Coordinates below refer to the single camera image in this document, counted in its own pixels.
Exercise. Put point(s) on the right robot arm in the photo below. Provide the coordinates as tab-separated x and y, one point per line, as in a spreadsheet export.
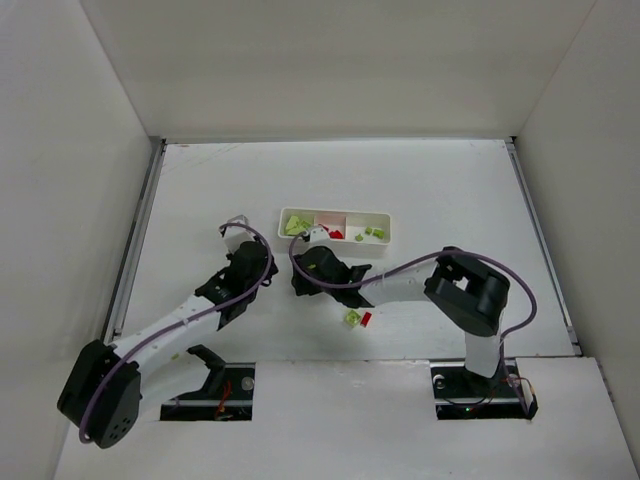
467	291

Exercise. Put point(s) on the green 2x3 lego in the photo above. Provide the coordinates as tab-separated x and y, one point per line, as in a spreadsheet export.
292	222
293	231

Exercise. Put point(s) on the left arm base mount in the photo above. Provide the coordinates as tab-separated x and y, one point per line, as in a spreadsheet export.
225	395

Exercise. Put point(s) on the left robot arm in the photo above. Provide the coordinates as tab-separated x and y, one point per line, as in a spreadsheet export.
108	383

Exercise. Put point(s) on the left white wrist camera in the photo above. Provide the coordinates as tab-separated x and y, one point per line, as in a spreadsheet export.
234	233

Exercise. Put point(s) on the white three-compartment tray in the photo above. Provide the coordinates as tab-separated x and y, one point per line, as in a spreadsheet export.
349	222

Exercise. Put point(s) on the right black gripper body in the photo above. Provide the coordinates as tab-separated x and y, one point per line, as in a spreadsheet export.
308	267

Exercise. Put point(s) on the green square lego lower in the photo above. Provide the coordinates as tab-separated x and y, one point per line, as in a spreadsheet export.
352	318

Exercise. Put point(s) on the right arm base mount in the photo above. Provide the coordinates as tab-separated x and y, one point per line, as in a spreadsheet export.
462	395

